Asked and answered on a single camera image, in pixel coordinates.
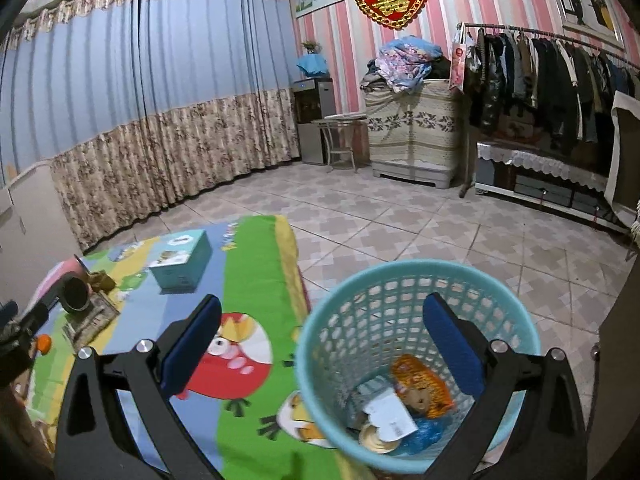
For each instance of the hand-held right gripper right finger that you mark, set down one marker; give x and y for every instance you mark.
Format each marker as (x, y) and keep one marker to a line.
(452, 345)

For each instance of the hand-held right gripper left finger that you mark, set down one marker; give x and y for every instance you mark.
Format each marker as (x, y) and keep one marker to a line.
(192, 345)

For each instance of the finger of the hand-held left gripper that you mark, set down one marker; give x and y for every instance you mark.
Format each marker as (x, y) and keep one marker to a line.
(30, 320)

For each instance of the small orange wrapper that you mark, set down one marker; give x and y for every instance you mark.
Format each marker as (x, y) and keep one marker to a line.
(44, 342)

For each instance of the orange plastic bag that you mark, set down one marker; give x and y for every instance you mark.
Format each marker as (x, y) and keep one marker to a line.
(430, 385)

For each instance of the white paper sheet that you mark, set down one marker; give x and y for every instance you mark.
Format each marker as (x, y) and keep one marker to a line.
(392, 415)

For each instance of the blue plastic bag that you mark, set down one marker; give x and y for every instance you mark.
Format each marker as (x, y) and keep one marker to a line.
(425, 437)

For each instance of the teal plastic basket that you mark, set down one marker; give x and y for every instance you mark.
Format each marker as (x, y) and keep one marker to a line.
(340, 310)

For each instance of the black flat case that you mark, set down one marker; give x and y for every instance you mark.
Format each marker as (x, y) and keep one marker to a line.
(52, 301)

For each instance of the black cup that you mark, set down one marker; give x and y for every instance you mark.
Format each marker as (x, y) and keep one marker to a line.
(75, 294)

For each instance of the light blue cardboard box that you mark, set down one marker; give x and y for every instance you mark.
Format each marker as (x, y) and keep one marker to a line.
(177, 265)

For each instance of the cartoon printed blanket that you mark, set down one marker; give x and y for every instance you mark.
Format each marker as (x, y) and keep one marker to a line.
(250, 270)

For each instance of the white cabinet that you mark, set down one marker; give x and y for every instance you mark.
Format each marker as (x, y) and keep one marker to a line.
(30, 220)

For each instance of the low cabinet with lace cloth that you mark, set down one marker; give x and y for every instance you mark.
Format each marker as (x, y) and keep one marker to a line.
(540, 180)

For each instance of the cloth-covered cabinet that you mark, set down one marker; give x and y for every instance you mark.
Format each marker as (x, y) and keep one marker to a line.
(415, 130)

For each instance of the small round table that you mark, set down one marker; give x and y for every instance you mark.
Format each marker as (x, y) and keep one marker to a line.
(340, 119)

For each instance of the beige framed board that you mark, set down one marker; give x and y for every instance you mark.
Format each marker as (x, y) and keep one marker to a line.
(627, 160)

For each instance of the grey water dispenser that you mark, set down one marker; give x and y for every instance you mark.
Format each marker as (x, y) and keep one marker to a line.
(315, 120)

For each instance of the blue and floral curtain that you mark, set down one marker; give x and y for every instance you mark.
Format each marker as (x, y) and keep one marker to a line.
(150, 85)

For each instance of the row of hanging clothes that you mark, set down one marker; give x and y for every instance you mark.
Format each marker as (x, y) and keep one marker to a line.
(550, 85)

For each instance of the red hanging bag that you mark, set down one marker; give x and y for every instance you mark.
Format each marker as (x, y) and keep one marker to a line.
(459, 65)

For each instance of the pile of folded clothes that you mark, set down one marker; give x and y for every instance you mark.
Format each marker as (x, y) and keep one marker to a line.
(407, 62)

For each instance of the blue cloth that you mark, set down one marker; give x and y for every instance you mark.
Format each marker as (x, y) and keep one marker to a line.
(312, 65)

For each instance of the small potted plant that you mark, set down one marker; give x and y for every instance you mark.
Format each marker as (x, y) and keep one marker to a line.
(310, 47)

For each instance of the metal clothes rack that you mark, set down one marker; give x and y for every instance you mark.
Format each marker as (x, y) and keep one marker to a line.
(500, 26)

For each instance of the framed wall picture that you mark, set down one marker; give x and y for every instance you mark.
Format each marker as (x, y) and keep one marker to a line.
(580, 0)

